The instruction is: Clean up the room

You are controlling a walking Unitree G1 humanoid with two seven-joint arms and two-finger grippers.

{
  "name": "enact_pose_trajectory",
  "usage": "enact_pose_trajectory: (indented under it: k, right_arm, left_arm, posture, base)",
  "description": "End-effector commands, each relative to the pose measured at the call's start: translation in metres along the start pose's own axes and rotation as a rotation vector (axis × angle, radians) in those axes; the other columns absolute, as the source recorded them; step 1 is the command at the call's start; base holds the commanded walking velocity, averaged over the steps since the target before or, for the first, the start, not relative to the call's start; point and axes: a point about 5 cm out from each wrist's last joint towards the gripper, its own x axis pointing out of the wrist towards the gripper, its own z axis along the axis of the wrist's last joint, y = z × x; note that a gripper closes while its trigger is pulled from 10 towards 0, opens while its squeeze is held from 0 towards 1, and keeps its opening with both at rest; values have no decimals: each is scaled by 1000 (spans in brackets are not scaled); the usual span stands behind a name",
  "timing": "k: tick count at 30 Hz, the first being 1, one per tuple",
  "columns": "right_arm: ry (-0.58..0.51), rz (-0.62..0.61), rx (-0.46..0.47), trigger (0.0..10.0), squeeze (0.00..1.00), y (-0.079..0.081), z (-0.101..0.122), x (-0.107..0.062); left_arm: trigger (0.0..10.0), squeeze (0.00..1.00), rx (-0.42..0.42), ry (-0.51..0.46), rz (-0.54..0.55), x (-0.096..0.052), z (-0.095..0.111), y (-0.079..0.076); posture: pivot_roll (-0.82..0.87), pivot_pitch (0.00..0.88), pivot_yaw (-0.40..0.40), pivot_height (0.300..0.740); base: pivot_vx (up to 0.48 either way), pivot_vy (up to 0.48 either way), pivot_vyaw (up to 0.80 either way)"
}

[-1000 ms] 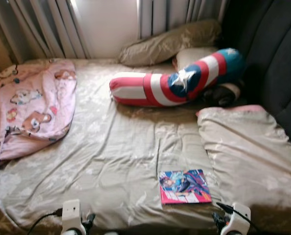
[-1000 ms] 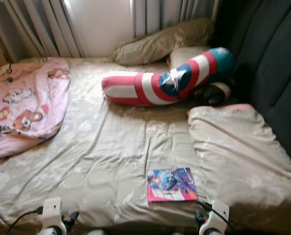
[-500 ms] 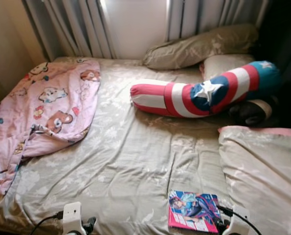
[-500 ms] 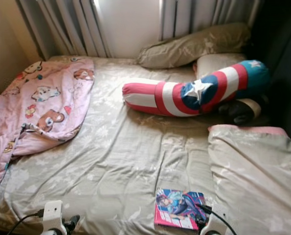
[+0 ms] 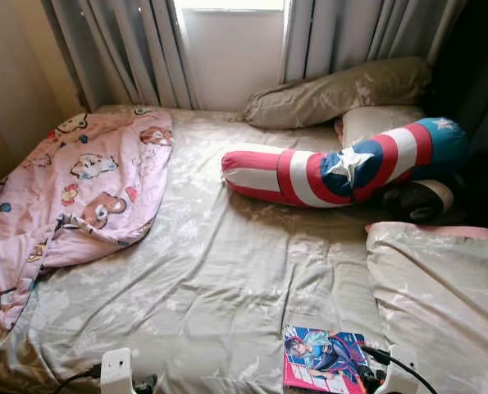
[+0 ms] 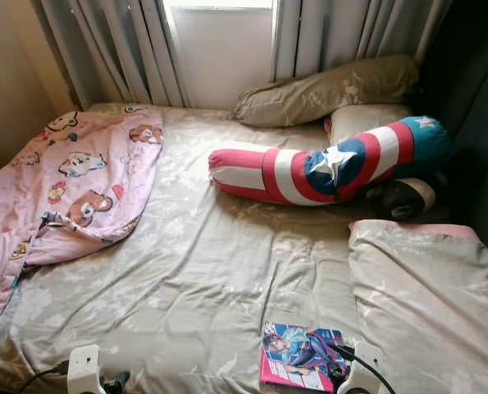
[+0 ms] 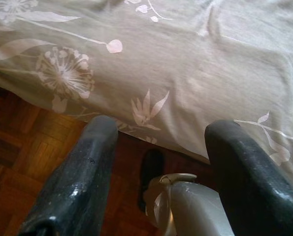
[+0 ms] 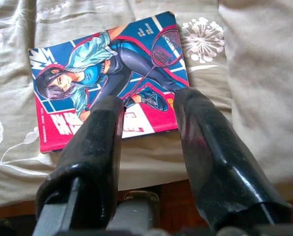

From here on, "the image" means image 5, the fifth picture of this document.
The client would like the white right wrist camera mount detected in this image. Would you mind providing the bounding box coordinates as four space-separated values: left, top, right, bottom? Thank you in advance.
383 345 421 394

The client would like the small cream pillow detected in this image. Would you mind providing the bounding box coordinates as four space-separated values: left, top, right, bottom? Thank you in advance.
338 105 429 149

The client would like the dark grey padded headboard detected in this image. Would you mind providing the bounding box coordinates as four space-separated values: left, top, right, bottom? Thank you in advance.
428 0 488 243

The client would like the black and cream plush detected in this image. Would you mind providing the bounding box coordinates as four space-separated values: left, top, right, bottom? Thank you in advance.
383 176 456 224

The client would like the pink cartoon print blanket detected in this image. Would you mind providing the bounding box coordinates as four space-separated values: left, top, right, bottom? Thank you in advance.
0 111 174 331

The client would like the bright window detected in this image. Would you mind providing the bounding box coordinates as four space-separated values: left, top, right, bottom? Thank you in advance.
174 0 285 11

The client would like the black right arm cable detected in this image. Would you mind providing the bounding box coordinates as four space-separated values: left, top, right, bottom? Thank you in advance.
360 345 437 394

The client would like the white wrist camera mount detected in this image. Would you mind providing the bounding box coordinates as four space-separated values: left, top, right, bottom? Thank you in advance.
100 348 135 394
383 345 421 394

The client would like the large beige floral pillow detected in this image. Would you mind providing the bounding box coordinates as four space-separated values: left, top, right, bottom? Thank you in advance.
365 222 488 394

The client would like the olive floral pillow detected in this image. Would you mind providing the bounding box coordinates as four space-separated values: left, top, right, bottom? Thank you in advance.
242 56 433 131

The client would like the beige floral bed sheet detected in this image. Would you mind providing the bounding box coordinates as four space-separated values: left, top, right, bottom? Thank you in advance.
0 105 488 394

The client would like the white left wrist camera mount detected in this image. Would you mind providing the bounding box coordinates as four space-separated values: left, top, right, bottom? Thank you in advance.
100 348 135 394

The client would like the red white striped bolster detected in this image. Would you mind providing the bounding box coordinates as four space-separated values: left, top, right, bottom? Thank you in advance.
221 117 472 208

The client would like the colourful comic book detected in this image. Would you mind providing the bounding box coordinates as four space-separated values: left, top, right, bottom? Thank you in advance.
282 325 372 394

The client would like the grey pleated curtain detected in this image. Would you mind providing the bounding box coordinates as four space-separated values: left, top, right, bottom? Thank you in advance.
280 0 466 83
47 0 199 112

